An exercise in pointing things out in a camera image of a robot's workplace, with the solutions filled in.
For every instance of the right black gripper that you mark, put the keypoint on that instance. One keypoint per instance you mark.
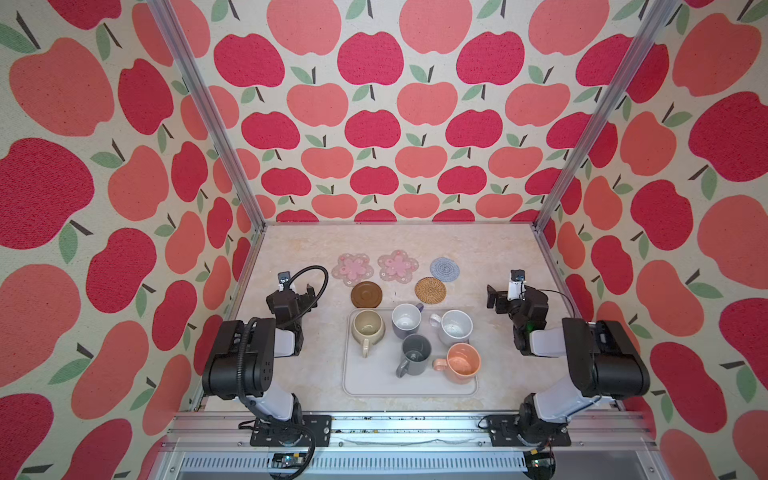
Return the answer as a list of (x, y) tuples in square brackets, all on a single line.
[(501, 297)]

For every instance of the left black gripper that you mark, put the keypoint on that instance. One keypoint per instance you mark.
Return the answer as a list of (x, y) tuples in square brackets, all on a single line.
[(287, 301)]

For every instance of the pink flower coaster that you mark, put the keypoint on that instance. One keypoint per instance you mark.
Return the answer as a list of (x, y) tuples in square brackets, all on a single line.
[(352, 269), (397, 266)]

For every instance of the brown wooden round coaster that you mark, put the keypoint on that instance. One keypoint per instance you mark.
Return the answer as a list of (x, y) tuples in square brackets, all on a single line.
[(366, 294)]

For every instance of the grey woven round coaster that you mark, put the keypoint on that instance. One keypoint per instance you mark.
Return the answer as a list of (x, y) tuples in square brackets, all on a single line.
[(444, 269)]

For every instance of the tan rattan round coaster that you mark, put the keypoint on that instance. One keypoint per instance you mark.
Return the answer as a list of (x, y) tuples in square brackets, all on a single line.
[(430, 290)]

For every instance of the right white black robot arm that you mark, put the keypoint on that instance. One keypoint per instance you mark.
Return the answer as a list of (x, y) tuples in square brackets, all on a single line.
[(602, 361)]

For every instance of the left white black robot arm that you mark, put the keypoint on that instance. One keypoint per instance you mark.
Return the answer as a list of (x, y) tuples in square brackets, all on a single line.
[(242, 360)]

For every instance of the white ceramic mug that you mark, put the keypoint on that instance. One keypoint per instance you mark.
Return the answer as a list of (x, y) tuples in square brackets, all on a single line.
[(455, 326)]

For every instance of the cream ceramic mug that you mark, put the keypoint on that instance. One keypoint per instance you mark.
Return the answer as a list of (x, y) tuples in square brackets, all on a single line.
[(368, 328)]

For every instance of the salmon pink ceramic mug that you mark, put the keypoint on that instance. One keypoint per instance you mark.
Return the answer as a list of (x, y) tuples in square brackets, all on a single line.
[(461, 363)]

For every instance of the lavender ceramic mug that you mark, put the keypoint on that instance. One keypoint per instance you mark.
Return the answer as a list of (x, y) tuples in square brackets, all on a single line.
[(406, 319)]

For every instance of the dark grey ceramic mug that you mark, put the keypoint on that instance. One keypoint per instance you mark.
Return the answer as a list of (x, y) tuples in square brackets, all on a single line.
[(416, 351)]

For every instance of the beige rectangular tray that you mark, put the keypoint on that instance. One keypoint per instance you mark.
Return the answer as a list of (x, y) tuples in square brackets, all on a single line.
[(375, 375)]

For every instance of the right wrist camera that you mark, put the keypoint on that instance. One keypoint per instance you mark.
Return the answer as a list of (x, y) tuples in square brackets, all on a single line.
[(516, 285)]

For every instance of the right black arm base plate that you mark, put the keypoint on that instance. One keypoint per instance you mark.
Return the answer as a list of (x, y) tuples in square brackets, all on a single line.
[(517, 431)]

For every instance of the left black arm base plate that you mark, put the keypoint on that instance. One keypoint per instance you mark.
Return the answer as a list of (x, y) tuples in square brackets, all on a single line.
[(276, 435)]

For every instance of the front aluminium frame rail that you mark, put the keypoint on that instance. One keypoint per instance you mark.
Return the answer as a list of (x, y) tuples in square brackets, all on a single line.
[(604, 444)]

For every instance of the left aluminium frame post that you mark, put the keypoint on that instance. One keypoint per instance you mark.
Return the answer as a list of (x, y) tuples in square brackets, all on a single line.
[(170, 27)]

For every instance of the aluminium frame post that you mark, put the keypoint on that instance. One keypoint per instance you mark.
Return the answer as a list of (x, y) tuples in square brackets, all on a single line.
[(651, 26), (170, 27)]

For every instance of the right aluminium frame post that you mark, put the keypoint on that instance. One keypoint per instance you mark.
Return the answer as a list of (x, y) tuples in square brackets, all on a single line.
[(651, 26)]

